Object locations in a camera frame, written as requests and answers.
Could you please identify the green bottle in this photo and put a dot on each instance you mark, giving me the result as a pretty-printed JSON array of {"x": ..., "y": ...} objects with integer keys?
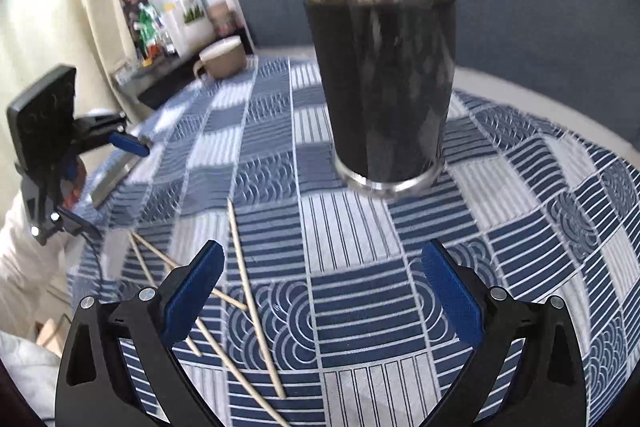
[{"x": 146, "y": 26}]

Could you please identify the grey sofa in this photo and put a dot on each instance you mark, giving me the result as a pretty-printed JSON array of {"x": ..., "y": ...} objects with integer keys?
[{"x": 525, "y": 7}]

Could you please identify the beige mug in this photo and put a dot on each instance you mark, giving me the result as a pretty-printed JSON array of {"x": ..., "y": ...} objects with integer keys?
[{"x": 222, "y": 57}]

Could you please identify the dark side table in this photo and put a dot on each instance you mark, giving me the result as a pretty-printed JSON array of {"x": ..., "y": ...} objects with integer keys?
[{"x": 160, "y": 76}]

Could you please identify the cream curtain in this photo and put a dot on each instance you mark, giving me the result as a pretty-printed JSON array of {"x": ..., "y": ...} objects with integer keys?
[{"x": 50, "y": 7}]

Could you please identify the person's left forearm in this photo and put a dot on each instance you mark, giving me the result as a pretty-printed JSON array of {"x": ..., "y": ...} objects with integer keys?
[{"x": 20, "y": 267}]

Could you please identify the black cylindrical utensil holder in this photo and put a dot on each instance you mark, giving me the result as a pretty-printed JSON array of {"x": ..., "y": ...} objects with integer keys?
[{"x": 380, "y": 97}]

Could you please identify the blue white patterned tablecloth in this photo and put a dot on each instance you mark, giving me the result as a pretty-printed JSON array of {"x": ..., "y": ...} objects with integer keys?
[{"x": 350, "y": 232}]

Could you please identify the white planter with green plants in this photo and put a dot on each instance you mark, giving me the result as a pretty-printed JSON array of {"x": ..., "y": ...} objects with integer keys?
[{"x": 192, "y": 21}]

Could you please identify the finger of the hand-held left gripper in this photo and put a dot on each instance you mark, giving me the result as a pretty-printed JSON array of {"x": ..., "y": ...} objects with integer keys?
[
  {"x": 70, "y": 221},
  {"x": 129, "y": 144}
]

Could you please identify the white cloth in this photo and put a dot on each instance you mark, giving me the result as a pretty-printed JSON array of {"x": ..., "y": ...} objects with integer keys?
[{"x": 25, "y": 364}]

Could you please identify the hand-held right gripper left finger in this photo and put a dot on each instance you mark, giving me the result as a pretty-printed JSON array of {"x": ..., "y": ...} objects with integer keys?
[{"x": 192, "y": 297}]

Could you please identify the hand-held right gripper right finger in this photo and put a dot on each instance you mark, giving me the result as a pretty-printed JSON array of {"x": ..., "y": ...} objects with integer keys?
[{"x": 452, "y": 297}]

